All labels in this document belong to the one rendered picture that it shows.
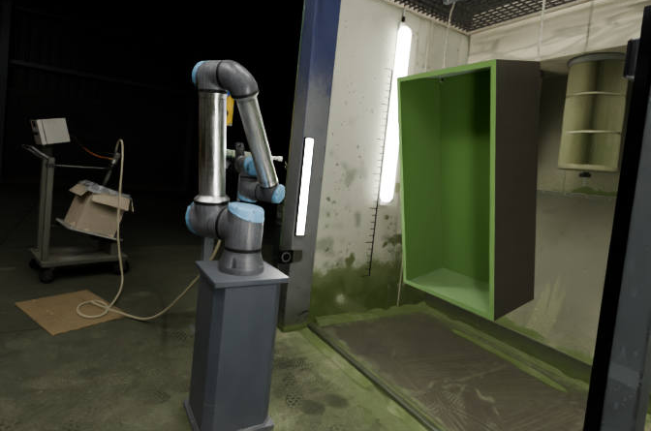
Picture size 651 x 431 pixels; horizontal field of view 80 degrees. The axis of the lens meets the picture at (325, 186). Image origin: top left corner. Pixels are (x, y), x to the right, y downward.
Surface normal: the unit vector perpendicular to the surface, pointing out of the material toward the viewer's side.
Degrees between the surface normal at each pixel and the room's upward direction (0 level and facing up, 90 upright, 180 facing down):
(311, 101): 90
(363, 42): 90
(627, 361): 90
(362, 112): 90
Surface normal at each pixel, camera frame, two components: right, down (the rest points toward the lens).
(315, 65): 0.52, 0.10
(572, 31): -0.85, -0.06
